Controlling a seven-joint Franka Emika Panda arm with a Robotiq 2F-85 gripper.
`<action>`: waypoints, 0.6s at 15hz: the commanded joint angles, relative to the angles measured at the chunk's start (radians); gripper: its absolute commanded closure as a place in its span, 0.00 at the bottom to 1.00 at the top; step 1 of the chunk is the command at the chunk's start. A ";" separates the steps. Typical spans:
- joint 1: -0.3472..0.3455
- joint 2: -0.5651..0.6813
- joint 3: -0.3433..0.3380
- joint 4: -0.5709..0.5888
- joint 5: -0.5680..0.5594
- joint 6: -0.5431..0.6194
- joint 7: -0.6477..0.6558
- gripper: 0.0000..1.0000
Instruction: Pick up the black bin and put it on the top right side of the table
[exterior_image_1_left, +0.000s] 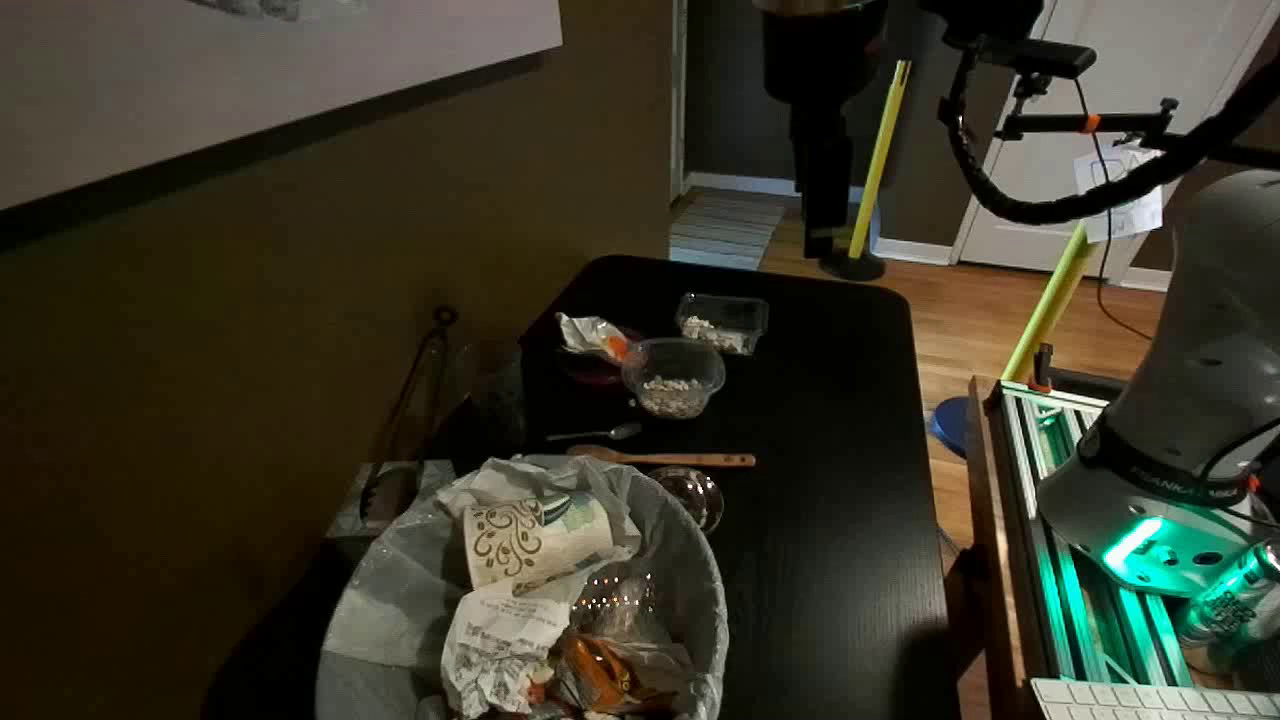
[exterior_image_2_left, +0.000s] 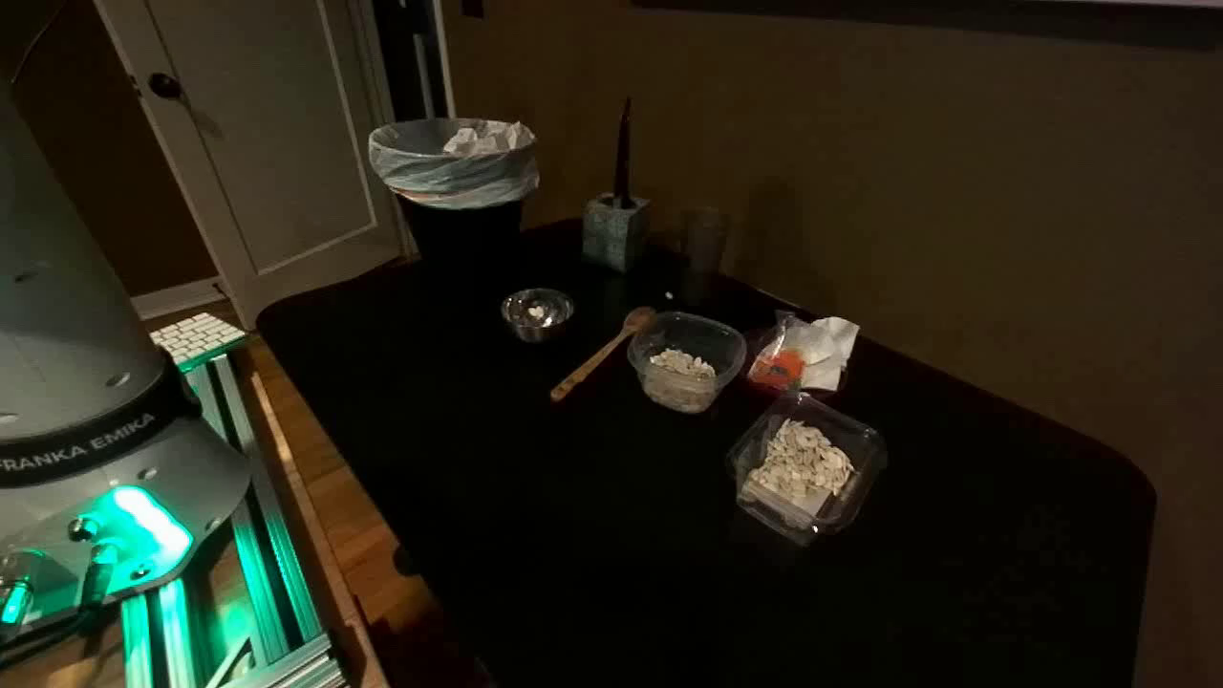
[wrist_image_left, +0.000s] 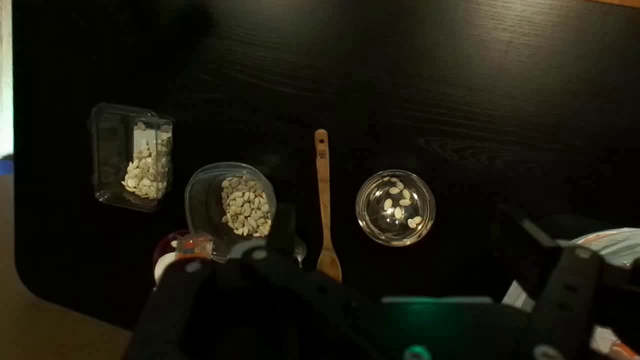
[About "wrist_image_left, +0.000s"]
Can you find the metal spoon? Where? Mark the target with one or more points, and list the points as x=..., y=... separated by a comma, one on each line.
x=301, y=251

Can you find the wooden spoon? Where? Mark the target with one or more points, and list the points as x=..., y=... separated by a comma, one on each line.
x=329, y=259

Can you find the red bowl with wrapper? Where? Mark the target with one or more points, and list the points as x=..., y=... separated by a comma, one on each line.
x=181, y=251

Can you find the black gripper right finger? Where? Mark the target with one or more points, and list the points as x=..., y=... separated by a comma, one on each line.
x=563, y=319

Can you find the clear round plastic bowl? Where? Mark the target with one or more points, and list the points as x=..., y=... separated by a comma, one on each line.
x=230, y=202

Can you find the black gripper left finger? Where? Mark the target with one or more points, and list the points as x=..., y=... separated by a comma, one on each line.
x=178, y=319

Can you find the small round glass bowl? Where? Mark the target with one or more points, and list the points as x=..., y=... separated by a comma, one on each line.
x=395, y=209

